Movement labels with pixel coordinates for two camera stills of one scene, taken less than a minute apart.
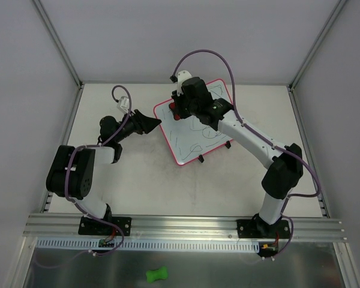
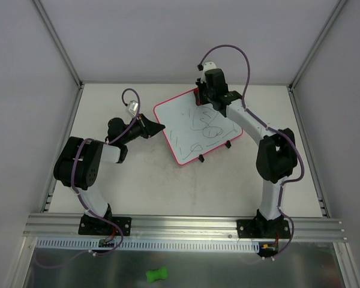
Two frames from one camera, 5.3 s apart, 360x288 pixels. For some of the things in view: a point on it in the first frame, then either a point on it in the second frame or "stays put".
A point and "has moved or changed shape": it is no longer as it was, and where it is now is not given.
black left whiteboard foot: (201, 158) stays put
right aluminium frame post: (337, 8) stays put
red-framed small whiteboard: (187, 139) stays put
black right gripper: (177, 105) to (203, 96)
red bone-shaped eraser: (177, 116) has moved or changed shape
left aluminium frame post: (57, 42) stays put
